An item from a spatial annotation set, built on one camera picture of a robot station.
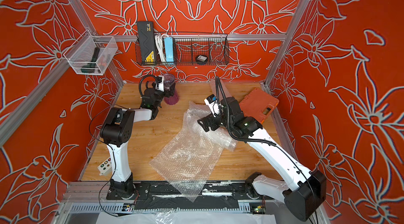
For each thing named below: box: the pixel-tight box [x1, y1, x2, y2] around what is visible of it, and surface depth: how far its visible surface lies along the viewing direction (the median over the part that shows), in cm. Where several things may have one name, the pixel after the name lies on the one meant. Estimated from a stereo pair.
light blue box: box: [164, 36, 175, 63], surface depth 91 cm
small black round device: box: [195, 54, 208, 66], surface depth 97 cm
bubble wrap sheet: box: [149, 100, 238, 203], surface depth 84 cm
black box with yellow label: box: [136, 21, 156, 63], surface depth 89 cm
